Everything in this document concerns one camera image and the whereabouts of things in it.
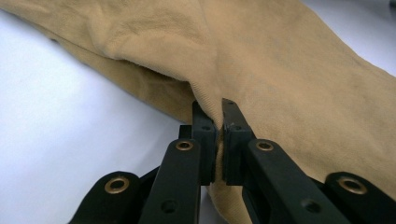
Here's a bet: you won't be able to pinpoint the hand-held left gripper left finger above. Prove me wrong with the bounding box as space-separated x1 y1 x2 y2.
178 100 218 187

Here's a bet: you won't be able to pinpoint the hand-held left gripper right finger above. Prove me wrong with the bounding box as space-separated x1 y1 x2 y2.
221 97 257 187

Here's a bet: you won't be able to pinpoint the tan pants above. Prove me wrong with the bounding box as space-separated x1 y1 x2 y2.
0 0 396 224

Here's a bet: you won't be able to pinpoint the white table mat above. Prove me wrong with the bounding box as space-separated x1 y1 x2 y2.
0 0 396 224

